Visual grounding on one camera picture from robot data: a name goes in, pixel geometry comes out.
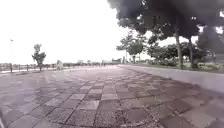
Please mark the checkered grey paved path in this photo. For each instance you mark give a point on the checkered grey paved path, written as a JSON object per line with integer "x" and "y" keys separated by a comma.
{"x": 106, "y": 96}

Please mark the row of large trees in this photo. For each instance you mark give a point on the row of large trees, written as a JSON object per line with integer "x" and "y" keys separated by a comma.
{"x": 166, "y": 16}

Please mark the small thin-crowned tree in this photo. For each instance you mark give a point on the small thin-crowned tree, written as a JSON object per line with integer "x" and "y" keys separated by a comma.
{"x": 39, "y": 56}

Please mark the dark railing fence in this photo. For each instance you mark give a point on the dark railing fence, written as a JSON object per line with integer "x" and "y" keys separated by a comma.
{"x": 23, "y": 67}

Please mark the grass strip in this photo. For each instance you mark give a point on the grass strip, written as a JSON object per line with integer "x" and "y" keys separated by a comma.
{"x": 210, "y": 68}

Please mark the lamp pole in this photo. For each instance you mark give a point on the lamp pole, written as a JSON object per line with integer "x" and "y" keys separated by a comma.
{"x": 11, "y": 56}

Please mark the low grey concrete wall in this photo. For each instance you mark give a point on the low grey concrete wall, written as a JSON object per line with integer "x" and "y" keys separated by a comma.
{"x": 200, "y": 78}

